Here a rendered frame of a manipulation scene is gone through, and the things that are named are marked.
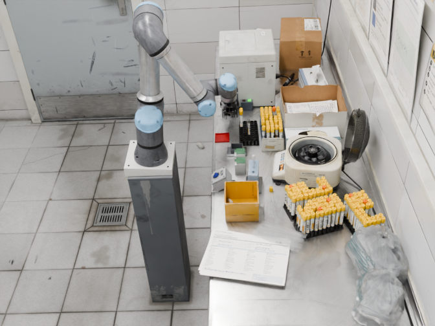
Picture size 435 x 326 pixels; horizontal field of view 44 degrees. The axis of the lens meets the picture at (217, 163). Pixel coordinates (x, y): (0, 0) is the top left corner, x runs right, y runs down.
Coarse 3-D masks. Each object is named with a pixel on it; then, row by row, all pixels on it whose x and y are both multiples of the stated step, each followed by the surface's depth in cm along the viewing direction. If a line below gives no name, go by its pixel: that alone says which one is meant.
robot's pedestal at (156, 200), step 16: (176, 160) 250; (144, 176) 235; (160, 176) 235; (176, 176) 248; (144, 192) 240; (160, 192) 239; (176, 192) 246; (144, 208) 246; (160, 208) 246; (176, 208) 246; (144, 224) 252; (160, 224) 252; (176, 224) 252; (144, 240) 259; (160, 240) 259; (176, 240) 259; (144, 256) 266; (160, 256) 266; (176, 256) 266; (160, 272) 273; (176, 272) 273; (160, 288) 282; (176, 288) 281
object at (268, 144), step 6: (264, 114) 256; (270, 132) 244; (264, 138) 240; (270, 138) 240; (276, 138) 240; (282, 138) 240; (264, 144) 242; (270, 144) 242; (276, 144) 242; (282, 144) 242; (264, 150) 244; (270, 150) 244; (276, 150) 244; (282, 150) 244
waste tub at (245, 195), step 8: (232, 184) 215; (240, 184) 215; (248, 184) 214; (256, 184) 214; (224, 192) 209; (232, 192) 217; (240, 192) 217; (248, 192) 217; (256, 192) 217; (224, 200) 206; (232, 200) 219; (240, 200) 219; (248, 200) 218; (256, 200) 218; (232, 208) 205; (240, 208) 205; (248, 208) 205; (256, 208) 205; (232, 216) 208; (240, 216) 208; (248, 216) 208; (256, 216) 208
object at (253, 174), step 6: (252, 162) 223; (258, 162) 223; (252, 168) 220; (258, 168) 223; (252, 174) 217; (258, 174) 225; (246, 180) 228; (252, 180) 218; (258, 180) 227; (258, 186) 224
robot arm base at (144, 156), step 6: (138, 144) 231; (162, 144) 233; (138, 150) 234; (144, 150) 230; (150, 150) 230; (156, 150) 231; (162, 150) 234; (138, 156) 236; (144, 156) 231; (150, 156) 231; (156, 156) 233; (162, 156) 234; (138, 162) 235; (144, 162) 233; (150, 162) 232; (156, 162) 233; (162, 162) 235
